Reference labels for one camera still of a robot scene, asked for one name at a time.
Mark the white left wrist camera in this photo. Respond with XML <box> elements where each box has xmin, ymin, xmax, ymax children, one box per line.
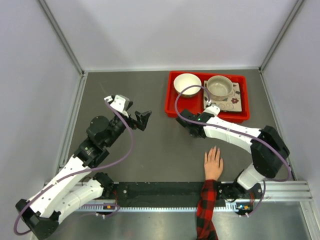
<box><xmin>104</xmin><ymin>94</ymin><xmax>130</xmax><ymax>116</ymax></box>

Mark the red plastic tray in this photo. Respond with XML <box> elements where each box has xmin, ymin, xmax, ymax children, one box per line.
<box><xmin>164</xmin><ymin>71</ymin><xmax>250</xmax><ymax>124</ymax></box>

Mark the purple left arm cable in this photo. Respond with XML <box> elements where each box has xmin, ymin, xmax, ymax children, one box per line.
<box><xmin>13</xmin><ymin>101</ymin><xmax>137</xmax><ymax>236</ymax></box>

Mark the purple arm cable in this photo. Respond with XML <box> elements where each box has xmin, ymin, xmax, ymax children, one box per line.
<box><xmin>13</xmin><ymin>101</ymin><xmax>137</xmax><ymax>236</ymax></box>
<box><xmin>174</xmin><ymin>84</ymin><xmax>293</xmax><ymax>182</ymax></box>

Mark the red plaid sleeve forearm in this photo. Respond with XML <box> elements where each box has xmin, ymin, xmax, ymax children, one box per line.
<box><xmin>196</xmin><ymin>179</ymin><xmax>218</xmax><ymax>240</ymax></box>

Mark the grey ceramic cup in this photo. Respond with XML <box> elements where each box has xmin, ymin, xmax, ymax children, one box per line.
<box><xmin>206</xmin><ymin>75</ymin><xmax>233</xmax><ymax>101</ymax></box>

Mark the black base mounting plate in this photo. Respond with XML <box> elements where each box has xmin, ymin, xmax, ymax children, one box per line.
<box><xmin>104</xmin><ymin>181</ymin><xmax>253</xmax><ymax>208</ymax></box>

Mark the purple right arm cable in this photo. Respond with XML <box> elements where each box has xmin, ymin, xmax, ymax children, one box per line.
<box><xmin>174</xmin><ymin>84</ymin><xmax>293</xmax><ymax>182</ymax></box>

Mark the floral white bowl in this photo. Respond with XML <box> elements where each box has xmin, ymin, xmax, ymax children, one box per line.
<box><xmin>173</xmin><ymin>73</ymin><xmax>202</xmax><ymax>98</ymax></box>

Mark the square floral saucer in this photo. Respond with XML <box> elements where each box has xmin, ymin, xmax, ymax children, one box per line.
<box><xmin>210</xmin><ymin>82</ymin><xmax>242</xmax><ymax>113</ymax></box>

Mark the grey slotted cable duct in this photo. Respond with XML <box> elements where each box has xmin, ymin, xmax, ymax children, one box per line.
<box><xmin>76</xmin><ymin>202</ymin><xmax>250</xmax><ymax>213</ymax></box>

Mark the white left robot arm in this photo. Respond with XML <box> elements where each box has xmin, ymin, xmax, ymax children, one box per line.
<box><xmin>15</xmin><ymin>95</ymin><xmax>152</xmax><ymax>240</ymax></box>

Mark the person's left hand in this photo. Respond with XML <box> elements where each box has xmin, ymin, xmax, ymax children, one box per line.
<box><xmin>203</xmin><ymin>146</ymin><xmax>224</xmax><ymax>181</ymax></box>

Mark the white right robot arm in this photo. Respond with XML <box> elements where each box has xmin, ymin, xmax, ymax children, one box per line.
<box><xmin>176</xmin><ymin>105</ymin><xmax>291</xmax><ymax>201</ymax></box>

